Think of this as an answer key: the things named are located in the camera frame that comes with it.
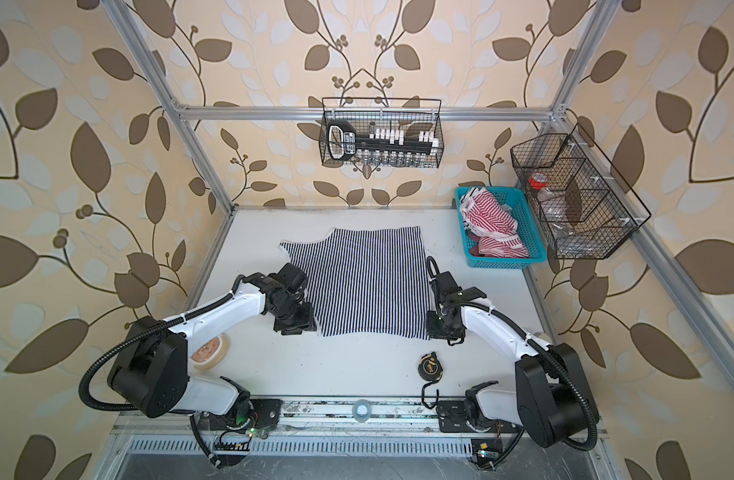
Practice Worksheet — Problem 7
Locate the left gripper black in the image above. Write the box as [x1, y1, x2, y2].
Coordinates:
[271, 295, 322, 333]

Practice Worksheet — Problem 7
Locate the black white tool rack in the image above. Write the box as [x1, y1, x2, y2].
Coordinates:
[318, 120, 444, 165]

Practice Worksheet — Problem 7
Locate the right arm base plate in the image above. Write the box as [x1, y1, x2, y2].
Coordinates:
[435, 400, 520, 434]

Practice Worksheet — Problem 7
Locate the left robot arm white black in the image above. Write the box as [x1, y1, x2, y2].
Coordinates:
[78, 263, 316, 418]

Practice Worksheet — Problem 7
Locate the blue white striped tank top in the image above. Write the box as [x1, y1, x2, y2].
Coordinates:
[280, 226, 431, 340]

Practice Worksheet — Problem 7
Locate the black wire basket back wall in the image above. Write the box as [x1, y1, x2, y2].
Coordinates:
[318, 95, 445, 169]

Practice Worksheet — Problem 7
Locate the teal plastic basket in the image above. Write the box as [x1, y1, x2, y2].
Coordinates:
[455, 186, 547, 270]

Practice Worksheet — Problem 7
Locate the black wire basket wall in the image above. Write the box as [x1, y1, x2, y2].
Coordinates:
[510, 124, 651, 260]
[318, 95, 445, 169]

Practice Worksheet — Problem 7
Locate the small tape roll on rail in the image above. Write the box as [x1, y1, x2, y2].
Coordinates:
[352, 399, 372, 423]

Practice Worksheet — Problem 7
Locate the red cap plastic bottle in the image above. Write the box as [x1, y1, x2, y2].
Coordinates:
[528, 172, 567, 222]

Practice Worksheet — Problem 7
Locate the red white striped tank top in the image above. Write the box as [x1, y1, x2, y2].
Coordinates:
[459, 187, 530, 259]

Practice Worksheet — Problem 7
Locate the black wire basket right wall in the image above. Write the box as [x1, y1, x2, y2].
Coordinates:
[510, 124, 651, 260]

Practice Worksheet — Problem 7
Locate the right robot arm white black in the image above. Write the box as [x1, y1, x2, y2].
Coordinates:
[426, 257, 599, 451]

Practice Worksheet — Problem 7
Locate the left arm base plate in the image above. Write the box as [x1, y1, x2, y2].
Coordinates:
[224, 398, 283, 431]

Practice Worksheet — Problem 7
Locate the aluminium front rail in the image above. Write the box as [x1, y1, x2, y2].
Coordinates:
[111, 395, 608, 438]

